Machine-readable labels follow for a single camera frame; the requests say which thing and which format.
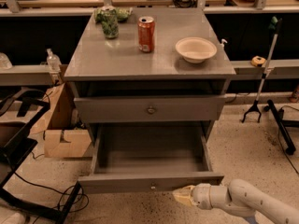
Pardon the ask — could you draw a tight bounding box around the grey top drawer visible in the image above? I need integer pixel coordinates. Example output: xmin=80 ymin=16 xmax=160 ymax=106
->
xmin=74 ymin=95 xmax=225 ymax=123

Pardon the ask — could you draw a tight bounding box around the grey drawer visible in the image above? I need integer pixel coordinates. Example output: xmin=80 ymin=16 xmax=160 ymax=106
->
xmin=78 ymin=122 xmax=223 ymax=193
xmin=74 ymin=95 xmax=225 ymax=123

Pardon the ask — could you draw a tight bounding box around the reacher grabber tool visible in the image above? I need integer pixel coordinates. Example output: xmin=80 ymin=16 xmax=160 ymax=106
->
xmin=241 ymin=16 xmax=282 ymax=123

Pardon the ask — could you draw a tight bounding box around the cardboard box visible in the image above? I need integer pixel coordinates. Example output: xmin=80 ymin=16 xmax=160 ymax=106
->
xmin=31 ymin=83 xmax=92 ymax=158

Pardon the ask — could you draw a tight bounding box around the white paper bowl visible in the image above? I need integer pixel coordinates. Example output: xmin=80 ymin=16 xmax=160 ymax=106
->
xmin=175 ymin=37 xmax=217 ymax=63

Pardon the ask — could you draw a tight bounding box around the small white pump bottle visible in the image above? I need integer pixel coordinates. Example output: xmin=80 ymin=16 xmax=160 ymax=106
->
xmin=221 ymin=38 xmax=228 ymax=49

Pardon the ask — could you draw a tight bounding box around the black floor cable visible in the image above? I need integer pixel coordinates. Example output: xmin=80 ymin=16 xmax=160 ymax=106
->
xmin=12 ymin=171 xmax=90 ymax=224

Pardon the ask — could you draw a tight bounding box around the green soda can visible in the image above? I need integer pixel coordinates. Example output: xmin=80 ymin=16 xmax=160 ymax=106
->
xmin=100 ymin=6 xmax=119 ymax=39

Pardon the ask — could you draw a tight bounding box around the black metal stand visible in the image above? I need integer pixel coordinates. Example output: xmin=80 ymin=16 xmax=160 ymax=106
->
xmin=0 ymin=88 xmax=81 ymax=224

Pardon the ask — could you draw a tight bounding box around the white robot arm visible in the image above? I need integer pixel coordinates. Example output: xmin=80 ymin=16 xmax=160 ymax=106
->
xmin=173 ymin=179 xmax=299 ymax=224

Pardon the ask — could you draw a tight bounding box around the grey drawer cabinet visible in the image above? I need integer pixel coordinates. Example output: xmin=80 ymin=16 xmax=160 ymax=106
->
xmin=65 ymin=8 xmax=235 ymax=133

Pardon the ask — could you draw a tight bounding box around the clear sanitizer bottle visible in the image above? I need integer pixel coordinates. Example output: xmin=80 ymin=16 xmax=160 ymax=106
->
xmin=47 ymin=49 xmax=62 ymax=72

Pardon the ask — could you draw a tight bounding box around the orange soda can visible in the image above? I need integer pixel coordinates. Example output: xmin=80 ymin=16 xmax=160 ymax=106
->
xmin=137 ymin=16 xmax=155 ymax=52

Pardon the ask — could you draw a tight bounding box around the black chair base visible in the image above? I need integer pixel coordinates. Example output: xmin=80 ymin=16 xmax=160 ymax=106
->
xmin=264 ymin=100 xmax=299 ymax=155

